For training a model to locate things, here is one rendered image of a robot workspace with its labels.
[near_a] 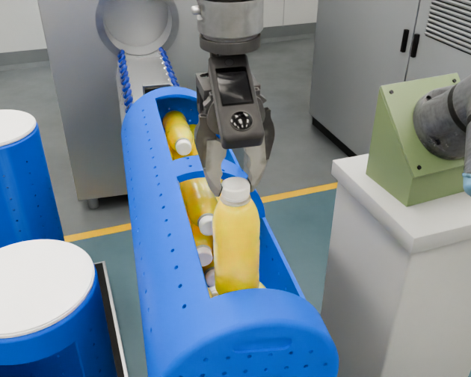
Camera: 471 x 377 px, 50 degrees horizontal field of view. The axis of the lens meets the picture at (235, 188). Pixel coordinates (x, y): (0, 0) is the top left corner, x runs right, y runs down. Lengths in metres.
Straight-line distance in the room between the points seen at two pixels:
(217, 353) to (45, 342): 0.42
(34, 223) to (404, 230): 1.24
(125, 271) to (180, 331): 1.95
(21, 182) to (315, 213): 1.81
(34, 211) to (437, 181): 1.27
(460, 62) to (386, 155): 1.58
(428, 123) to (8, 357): 0.91
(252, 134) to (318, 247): 2.26
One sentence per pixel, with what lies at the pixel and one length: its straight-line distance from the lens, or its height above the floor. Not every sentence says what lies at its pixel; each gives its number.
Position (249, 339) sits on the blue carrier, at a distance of 0.71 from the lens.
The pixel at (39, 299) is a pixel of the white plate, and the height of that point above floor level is 1.04.
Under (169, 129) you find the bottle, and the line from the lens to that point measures 1.34.
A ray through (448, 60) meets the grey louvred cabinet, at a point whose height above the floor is 0.95.
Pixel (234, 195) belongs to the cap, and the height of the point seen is 1.38.
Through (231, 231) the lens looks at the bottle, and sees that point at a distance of 0.68.
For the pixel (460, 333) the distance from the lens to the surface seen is 1.38.
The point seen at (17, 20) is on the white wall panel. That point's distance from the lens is 5.67.
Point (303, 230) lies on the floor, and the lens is 2.90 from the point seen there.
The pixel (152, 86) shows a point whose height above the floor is 1.08.
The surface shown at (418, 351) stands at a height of 0.77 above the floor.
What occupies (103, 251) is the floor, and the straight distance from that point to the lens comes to 2.81.
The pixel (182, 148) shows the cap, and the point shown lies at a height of 1.14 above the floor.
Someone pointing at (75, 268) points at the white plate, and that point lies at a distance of 1.11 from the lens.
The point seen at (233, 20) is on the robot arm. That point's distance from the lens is 0.57.
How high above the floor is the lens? 1.74
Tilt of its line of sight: 33 degrees down
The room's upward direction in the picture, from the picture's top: straight up
